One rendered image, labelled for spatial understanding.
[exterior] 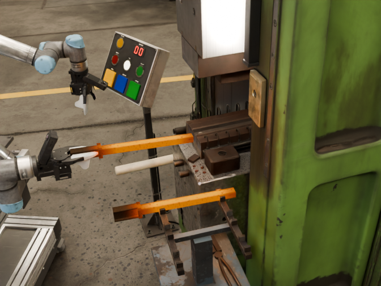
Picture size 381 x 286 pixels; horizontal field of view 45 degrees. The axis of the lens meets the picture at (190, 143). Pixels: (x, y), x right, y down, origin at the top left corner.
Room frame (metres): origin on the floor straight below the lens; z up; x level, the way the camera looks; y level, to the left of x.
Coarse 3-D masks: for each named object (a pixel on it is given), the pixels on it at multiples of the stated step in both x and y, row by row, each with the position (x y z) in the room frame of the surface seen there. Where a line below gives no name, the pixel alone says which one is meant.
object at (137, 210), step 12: (216, 192) 1.23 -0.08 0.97; (228, 192) 1.22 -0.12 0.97; (132, 204) 1.17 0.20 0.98; (144, 204) 1.18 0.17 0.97; (156, 204) 1.18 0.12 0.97; (168, 204) 1.18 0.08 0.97; (180, 204) 1.18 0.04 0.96; (192, 204) 1.19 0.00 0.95; (120, 216) 1.15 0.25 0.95; (132, 216) 1.16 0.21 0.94
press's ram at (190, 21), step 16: (176, 0) 1.73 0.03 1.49; (192, 0) 1.54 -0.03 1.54; (208, 0) 1.46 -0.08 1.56; (224, 0) 1.48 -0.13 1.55; (240, 0) 1.49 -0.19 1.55; (192, 16) 1.55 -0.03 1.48; (208, 16) 1.46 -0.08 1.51; (224, 16) 1.48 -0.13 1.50; (240, 16) 1.49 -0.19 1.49; (192, 32) 1.55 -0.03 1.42; (208, 32) 1.46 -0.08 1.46; (224, 32) 1.48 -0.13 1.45; (240, 32) 1.49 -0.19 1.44; (208, 48) 1.46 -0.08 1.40; (224, 48) 1.48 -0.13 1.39; (240, 48) 1.50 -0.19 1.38
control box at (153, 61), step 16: (112, 48) 2.19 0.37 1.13; (128, 48) 2.11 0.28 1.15; (144, 48) 2.03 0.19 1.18; (160, 48) 2.05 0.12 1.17; (112, 64) 2.13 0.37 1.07; (144, 64) 1.99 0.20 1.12; (160, 64) 1.98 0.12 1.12; (128, 80) 2.01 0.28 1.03; (144, 80) 1.94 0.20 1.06; (160, 80) 1.98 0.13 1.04; (128, 96) 1.96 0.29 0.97; (144, 96) 1.91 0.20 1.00
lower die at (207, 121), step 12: (192, 120) 1.70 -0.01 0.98; (204, 120) 1.69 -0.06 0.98; (216, 120) 1.67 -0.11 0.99; (228, 120) 1.67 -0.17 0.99; (192, 132) 1.61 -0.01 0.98; (204, 132) 1.57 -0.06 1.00; (216, 132) 1.57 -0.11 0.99; (240, 132) 1.57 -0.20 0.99; (204, 144) 1.51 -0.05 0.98; (216, 144) 1.52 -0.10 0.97
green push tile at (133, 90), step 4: (132, 84) 1.97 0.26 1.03; (136, 84) 1.95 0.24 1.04; (128, 88) 1.98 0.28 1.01; (132, 88) 1.96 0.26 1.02; (136, 88) 1.94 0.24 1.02; (128, 92) 1.96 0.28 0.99; (132, 92) 1.94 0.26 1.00; (136, 92) 1.93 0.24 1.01; (132, 96) 1.93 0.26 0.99; (136, 96) 1.92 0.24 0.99
